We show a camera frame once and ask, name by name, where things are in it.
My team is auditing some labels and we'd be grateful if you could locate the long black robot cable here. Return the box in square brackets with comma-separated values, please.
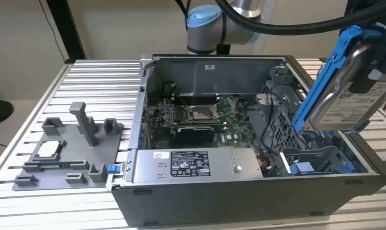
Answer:
[214, 0, 386, 36]

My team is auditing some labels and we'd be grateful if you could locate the black upright frame post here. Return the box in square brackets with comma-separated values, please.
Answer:
[47, 0, 87, 60]

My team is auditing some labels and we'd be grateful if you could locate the grey parts rack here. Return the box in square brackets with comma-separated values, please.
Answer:
[12, 102, 124, 192]

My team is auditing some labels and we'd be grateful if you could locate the silver CPU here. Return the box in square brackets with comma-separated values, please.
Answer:
[39, 141, 62, 158]

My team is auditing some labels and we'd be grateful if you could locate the open black PC case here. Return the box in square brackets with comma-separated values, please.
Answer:
[106, 54, 386, 227]

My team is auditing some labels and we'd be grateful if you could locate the grey metal drive cage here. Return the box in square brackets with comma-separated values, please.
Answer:
[247, 79, 311, 154]

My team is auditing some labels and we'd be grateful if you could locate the thin black wall cable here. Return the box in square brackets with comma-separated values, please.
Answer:
[39, 0, 68, 64]

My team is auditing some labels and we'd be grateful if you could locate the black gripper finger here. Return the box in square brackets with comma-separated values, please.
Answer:
[349, 45, 386, 94]

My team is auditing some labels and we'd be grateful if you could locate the black cable bundle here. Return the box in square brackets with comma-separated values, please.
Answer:
[175, 0, 194, 17]

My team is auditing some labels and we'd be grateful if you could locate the green motherboard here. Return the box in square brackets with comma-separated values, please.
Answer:
[146, 95, 267, 150]

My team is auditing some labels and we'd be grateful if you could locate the silver power supply unit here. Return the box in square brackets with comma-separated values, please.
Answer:
[134, 148, 265, 183]

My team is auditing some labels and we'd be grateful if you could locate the black graphics card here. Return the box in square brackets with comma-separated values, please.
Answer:
[170, 126, 216, 146]

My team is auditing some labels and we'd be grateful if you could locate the blue disk carrier in bay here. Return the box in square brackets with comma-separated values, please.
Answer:
[290, 162, 355, 174]

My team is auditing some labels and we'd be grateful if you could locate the hard disk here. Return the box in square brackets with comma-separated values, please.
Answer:
[291, 25, 386, 134]

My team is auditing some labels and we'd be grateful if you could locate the CPU socket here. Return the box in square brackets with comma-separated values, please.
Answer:
[186, 105, 222, 122]

